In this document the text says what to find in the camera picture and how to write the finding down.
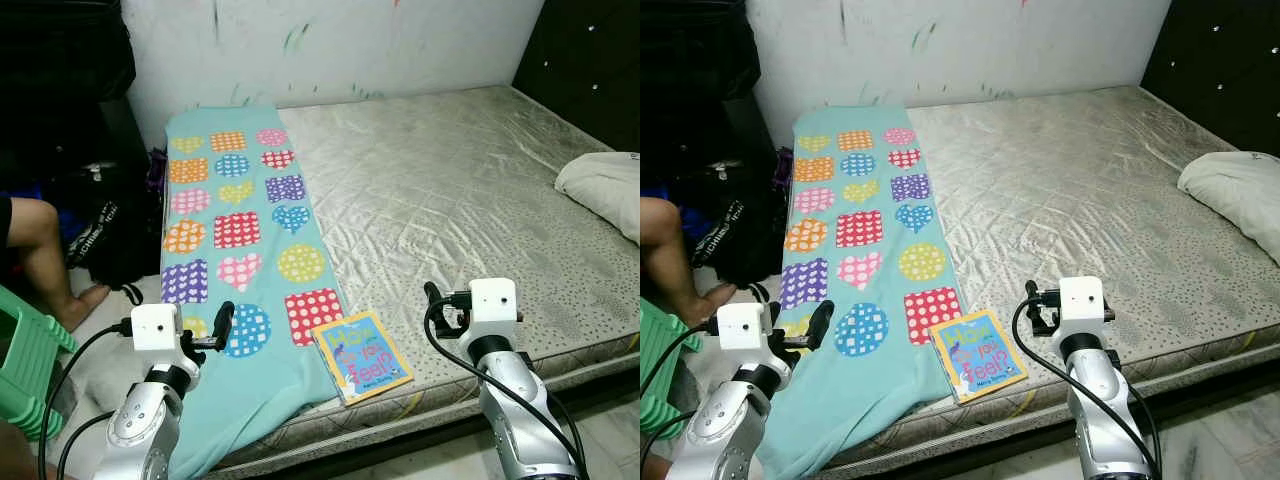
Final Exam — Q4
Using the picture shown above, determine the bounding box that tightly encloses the blue yellow children's book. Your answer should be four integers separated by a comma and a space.
310, 309, 415, 407
929, 307, 1030, 405

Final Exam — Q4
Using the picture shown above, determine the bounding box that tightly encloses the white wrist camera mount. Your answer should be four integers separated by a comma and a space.
713, 301, 792, 373
458, 277, 524, 347
1055, 276, 1115, 347
130, 302, 202, 373

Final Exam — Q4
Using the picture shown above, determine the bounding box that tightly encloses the person in black shorts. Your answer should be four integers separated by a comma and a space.
640, 196, 738, 480
0, 196, 113, 480

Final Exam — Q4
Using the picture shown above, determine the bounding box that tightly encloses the teal blanket with coloured hearts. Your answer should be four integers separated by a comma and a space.
755, 104, 963, 480
160, 104, 347, 480

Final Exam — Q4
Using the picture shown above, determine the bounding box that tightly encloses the white printed pillow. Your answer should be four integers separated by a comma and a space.
554, 151, 641, 247
1176, 151, 1280, 267

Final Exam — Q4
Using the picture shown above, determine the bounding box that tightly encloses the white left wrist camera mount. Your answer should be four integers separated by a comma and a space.
130, 302, 202, 373
713, 301, 792, 373

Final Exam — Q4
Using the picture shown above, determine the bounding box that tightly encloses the grey quilted mattress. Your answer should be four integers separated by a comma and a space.
165, 85, 641, 477
790, 85, 1280, 477

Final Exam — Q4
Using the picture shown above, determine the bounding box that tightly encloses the black bag with white print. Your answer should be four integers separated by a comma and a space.
60, 160, 167, 293
690, 160, 793, 293

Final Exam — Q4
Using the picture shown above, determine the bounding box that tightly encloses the green plastic stool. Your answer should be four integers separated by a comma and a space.
640, 294, 707, 443
0, 284, 77, 443

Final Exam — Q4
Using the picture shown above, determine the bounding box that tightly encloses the black tufted headboard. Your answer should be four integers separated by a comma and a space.
510, 0, 641, 158
1140, 0, 1280, 158

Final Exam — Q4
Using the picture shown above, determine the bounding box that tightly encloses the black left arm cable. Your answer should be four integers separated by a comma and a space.
640, 316, 721, 473
38, 318, 137, 480

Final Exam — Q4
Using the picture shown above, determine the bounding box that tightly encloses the dark blue cloth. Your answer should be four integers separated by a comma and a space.
0, 183, 93, 251
640, 183, 706, 251

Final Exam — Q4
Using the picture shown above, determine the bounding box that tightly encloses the black bed frame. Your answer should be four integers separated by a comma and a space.
850, 358, 1280, 480
215, 368, 641, 480

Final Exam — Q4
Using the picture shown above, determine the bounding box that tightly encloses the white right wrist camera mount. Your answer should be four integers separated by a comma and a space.
1055, 276, 1115, 347
458, 277, 524, 347

